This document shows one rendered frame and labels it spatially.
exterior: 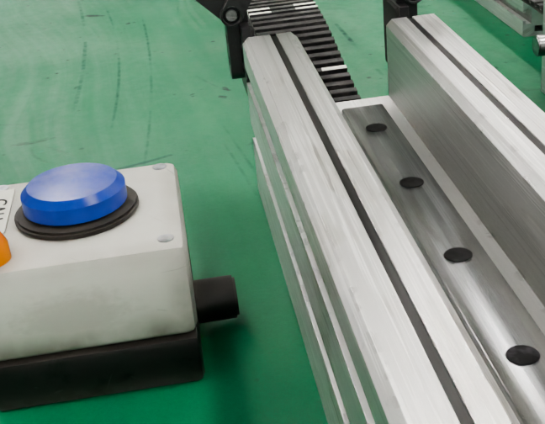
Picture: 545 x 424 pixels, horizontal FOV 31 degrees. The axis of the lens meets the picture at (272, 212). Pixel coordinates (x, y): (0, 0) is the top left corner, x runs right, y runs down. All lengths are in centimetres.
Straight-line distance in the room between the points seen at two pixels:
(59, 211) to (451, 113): 16
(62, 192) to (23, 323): 5
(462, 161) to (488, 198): 3
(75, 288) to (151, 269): 3
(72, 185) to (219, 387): 9
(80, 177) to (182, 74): 35
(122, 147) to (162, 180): 20
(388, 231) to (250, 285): 15
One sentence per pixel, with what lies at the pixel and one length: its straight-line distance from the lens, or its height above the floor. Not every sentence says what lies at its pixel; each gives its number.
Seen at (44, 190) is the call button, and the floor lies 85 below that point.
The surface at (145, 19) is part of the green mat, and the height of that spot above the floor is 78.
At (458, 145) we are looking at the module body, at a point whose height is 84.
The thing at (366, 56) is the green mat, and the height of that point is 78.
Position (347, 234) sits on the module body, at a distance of 29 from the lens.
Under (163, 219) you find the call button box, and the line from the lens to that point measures 37.
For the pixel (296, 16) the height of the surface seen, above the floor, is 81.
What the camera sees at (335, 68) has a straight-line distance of 64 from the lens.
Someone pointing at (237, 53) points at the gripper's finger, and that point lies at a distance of 54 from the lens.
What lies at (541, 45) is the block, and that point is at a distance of 57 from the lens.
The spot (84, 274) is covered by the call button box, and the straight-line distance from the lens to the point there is 36.
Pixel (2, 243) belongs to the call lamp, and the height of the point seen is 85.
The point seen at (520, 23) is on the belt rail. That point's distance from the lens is 75.
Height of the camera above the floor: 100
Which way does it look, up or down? 26 degrees down
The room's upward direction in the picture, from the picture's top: 6 degrees counter-clockwise
